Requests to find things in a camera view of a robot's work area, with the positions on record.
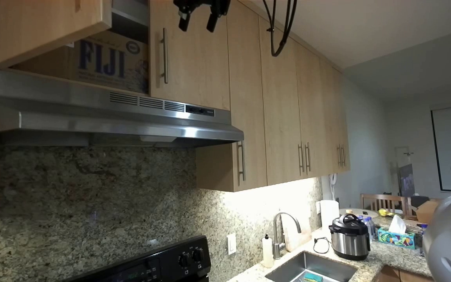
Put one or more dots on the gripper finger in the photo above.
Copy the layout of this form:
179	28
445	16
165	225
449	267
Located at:
212	21
184	19

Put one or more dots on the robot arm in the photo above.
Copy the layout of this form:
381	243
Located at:
450	239

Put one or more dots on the open wooden cupboard door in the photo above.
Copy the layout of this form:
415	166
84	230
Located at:
41	27

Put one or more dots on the printed cardboard box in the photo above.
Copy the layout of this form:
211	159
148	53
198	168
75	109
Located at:
104	62

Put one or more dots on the stainless steel range hood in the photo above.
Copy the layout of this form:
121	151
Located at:
92	117

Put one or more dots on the paper towel roll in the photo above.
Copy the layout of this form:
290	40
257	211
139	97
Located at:
329	215

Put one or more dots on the steel tap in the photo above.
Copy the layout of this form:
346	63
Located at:
277	239

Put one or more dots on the pale cutting board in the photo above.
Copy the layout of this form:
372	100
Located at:
302	235

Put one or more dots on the black stove knob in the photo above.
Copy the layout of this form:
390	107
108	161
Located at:
184	260
198	255

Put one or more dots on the white soap bottle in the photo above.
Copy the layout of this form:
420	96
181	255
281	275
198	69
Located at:
267	252

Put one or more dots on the wooden chair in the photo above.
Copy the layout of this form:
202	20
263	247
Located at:
382	197

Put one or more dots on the black stove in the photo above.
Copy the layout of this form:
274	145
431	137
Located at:
163	266

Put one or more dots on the group of water bottles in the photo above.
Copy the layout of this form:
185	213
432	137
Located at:
369	227

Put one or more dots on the steel pressure cooker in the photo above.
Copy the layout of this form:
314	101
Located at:
350	241

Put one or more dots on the steel sink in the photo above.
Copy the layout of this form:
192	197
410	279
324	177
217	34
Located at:
327	268

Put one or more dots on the green sponge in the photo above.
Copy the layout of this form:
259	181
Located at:
312	277

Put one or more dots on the colourful tissue box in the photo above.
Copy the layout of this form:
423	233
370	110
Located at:
395	237

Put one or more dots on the plain cardboard box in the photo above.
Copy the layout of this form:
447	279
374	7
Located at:
427	211

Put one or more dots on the wooden wall cupboard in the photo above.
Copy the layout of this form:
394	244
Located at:
280	98

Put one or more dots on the white switch plate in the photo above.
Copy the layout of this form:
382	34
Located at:
318	207

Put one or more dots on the white wall socket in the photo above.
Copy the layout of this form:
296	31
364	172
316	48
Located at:
231	244

